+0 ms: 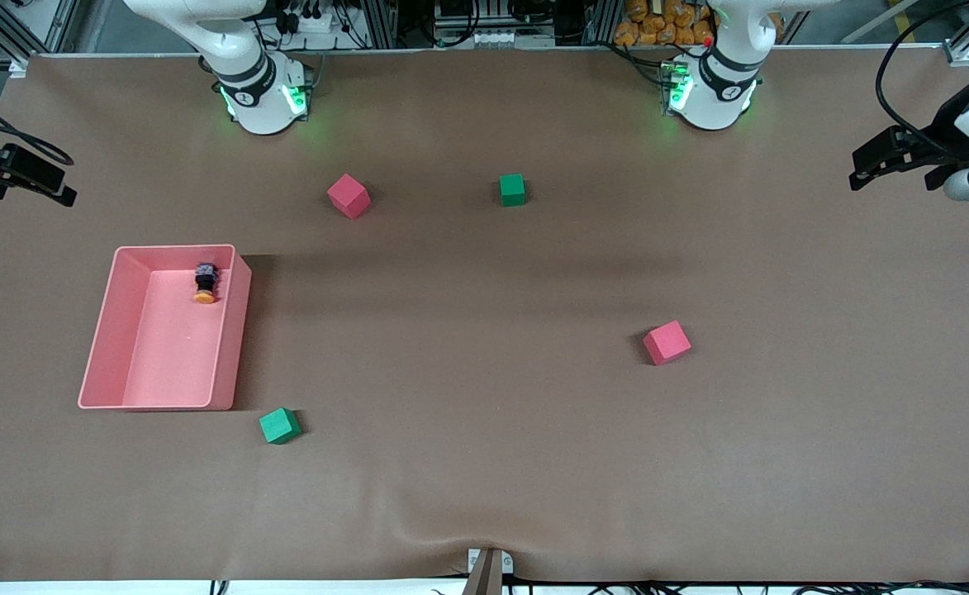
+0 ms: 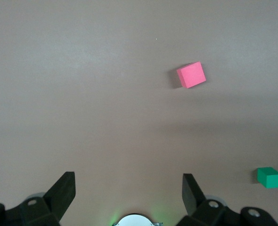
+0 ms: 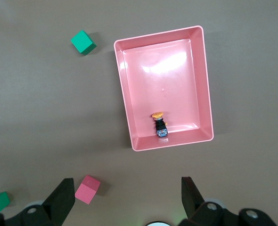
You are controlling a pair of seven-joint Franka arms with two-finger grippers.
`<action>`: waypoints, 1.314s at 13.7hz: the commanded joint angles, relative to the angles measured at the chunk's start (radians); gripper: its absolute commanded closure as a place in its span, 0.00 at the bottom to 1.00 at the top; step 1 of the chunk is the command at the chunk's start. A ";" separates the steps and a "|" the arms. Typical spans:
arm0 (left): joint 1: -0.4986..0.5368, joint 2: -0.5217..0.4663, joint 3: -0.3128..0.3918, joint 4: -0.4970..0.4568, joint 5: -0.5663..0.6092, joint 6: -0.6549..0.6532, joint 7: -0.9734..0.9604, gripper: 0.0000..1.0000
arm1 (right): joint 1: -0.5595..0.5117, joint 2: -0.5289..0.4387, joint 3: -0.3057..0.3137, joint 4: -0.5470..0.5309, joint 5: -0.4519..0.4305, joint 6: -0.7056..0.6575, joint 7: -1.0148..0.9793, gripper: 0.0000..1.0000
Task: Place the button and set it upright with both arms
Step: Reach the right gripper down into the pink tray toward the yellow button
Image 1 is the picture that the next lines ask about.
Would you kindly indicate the pink plastic tray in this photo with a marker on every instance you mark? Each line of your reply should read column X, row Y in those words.
column 178, row 355

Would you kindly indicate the white power strip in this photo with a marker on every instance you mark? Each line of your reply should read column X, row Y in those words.
column 311, row 23

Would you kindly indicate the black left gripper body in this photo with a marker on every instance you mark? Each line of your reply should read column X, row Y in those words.
column 940, row 134

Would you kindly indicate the green foam cube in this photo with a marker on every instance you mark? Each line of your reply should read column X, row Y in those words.
column 279, row 426
column 512, row 190

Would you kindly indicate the brown table cloth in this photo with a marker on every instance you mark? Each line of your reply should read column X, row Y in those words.
column 484, row 463

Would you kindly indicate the black electronics box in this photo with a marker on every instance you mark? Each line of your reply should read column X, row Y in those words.
column 467, row 12

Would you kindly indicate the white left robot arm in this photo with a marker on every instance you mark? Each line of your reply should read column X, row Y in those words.
column 711, row 111

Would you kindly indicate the pile of orange objects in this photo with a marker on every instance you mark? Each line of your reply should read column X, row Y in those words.
column 657, row 25

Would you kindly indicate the white connector row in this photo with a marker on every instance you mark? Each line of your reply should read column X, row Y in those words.
column 492, row 38

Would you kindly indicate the pink foam cube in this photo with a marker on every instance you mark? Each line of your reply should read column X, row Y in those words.
column 666, row 343
column 348, row 197

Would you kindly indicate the orange capped black button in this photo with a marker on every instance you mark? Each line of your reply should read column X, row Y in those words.
column 205, row 285

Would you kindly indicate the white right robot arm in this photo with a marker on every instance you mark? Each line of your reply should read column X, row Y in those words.
column 265, row 116

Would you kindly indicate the grey camera post bracket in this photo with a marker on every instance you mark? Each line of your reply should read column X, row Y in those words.
column 488, row 570

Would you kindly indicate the aluminium frame post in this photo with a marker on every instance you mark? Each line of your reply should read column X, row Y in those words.
column 600, row 21
column 381, row 21

